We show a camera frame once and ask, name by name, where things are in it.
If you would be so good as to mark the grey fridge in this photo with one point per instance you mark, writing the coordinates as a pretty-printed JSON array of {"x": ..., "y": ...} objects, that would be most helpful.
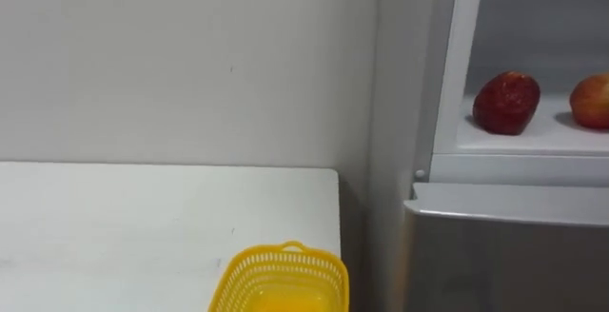
[{"x": 499, "y": 255}]

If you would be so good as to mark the red strawberry soft toy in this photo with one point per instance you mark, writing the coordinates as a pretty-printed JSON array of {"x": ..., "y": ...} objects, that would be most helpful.
[{"x": 506, "y": 103}]

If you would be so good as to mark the red-yellow pomegranate soft toy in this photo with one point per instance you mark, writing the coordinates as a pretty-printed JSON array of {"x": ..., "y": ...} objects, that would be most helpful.
[{"x": 592, "y": 102}]

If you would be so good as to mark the white table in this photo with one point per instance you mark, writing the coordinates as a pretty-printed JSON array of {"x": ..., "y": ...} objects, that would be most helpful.
[{"x": 133, "y": 226}]

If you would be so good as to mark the yellow plastic basket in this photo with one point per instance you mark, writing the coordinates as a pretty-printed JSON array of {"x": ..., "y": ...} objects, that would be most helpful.
[{"x": 280, "y": 283}]

